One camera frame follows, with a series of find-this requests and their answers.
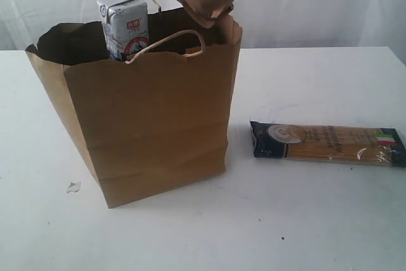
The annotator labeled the brown paper bag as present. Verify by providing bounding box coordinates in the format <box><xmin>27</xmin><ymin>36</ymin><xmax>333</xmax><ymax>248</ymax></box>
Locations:
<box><xmin>26</xmin><ymin>8</ymin><xmax>242</xmax><ymax>208</ymax></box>

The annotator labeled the small white blue carton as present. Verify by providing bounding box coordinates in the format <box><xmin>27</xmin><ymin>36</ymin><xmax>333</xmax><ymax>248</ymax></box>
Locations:
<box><xmin>96</xmin><ymin>0</ymin><xmax>150</xmax><ymax>62</ymax></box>

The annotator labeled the spaghetti pasta packet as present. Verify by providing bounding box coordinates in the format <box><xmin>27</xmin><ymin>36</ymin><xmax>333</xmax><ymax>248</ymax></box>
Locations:
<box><xmin>250</xmin><ymin>121</ymin><xmax>405</xmax><ymax>168</ymax></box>

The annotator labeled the clear plastic scrap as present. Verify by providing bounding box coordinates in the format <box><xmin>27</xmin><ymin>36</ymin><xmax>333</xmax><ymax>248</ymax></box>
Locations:
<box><xmin>66</xmin><ymin>182</ymin><xmax>81</xmax><ymax>194</ymax></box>

